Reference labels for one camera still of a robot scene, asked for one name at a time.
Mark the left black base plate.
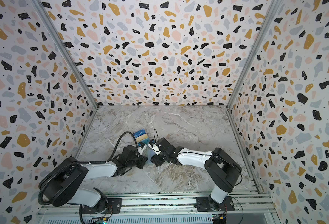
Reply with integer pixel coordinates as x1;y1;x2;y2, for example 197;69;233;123
81;198;122;216

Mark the green card holder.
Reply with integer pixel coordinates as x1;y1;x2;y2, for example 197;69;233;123
147;149;157;161

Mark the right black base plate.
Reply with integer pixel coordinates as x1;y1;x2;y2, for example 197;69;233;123
194;196;235;212

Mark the beige credit card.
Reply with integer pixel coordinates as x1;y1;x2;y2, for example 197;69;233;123
136;134;148;142

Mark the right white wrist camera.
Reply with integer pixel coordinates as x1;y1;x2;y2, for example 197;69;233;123
149;139;161;155

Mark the aluminium rail frame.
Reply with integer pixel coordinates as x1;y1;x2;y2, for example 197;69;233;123
34;192;280;224

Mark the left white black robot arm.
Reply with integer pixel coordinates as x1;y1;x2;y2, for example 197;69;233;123
38;145;148;212

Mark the dark blue credit card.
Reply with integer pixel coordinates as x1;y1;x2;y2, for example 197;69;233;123
133;129;146;139

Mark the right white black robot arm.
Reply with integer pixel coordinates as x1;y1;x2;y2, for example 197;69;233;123
149;138;242;204

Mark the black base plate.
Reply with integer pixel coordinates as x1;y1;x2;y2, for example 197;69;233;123
194;196;235;212
81;198;122;216

